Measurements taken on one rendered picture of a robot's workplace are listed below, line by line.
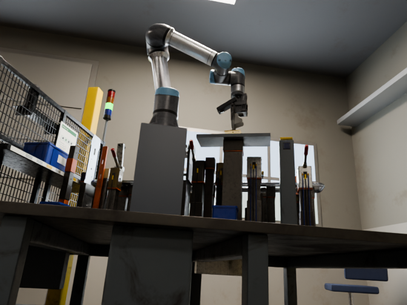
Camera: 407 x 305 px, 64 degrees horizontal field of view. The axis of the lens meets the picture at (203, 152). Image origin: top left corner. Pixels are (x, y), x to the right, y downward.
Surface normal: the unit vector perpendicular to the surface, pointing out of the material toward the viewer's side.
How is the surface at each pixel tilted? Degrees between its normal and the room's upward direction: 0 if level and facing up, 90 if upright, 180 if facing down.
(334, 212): 90
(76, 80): 90
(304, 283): 90
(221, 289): 90
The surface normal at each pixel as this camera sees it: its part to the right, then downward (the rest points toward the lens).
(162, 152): 0.17, -0.33
